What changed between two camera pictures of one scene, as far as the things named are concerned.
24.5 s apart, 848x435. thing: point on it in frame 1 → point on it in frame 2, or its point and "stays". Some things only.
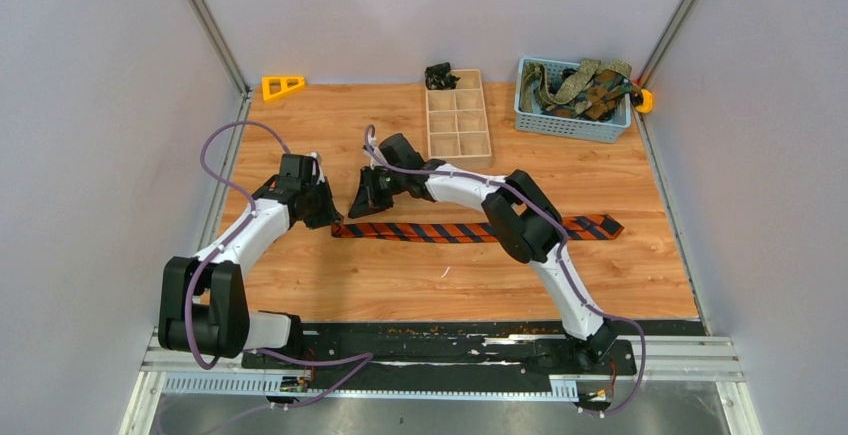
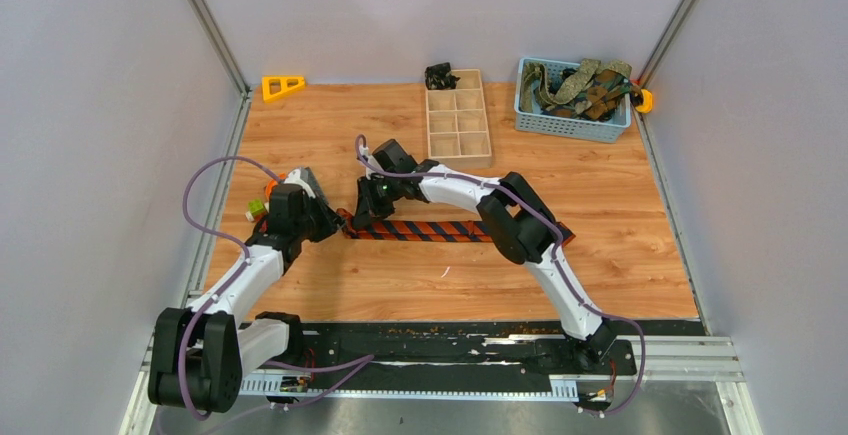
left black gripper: (331, 215) → (332, 221)
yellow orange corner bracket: (646, 106) stays
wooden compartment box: (457, 123) stays
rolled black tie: (440, 77) stays
